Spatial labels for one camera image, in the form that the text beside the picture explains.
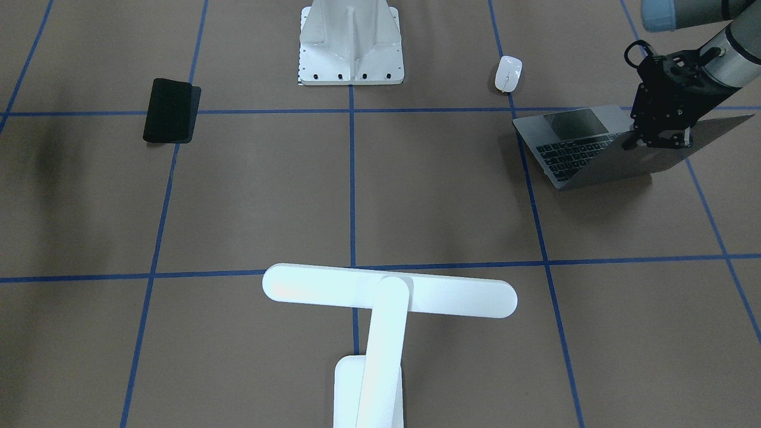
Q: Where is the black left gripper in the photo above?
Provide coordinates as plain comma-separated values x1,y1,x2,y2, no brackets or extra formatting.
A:
622,51,723,149

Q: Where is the grey laptop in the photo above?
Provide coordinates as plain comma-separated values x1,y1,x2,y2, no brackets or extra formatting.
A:
512,105,751,191

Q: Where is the white computer mouse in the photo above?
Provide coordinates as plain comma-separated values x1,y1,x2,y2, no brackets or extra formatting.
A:
494,56,524,94

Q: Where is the black mouse pad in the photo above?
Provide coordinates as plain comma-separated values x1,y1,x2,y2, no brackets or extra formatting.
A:
142,78,202,144

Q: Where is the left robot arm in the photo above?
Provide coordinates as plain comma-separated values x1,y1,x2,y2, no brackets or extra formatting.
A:
631,1,760,149

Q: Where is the white desk lamp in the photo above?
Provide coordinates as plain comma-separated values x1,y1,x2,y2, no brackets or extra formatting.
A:
263,263,518,427

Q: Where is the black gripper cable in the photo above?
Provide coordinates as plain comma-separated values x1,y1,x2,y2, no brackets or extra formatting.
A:
624,40,655,67

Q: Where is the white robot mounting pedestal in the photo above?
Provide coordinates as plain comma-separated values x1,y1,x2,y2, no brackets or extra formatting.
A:
297,1,405,85

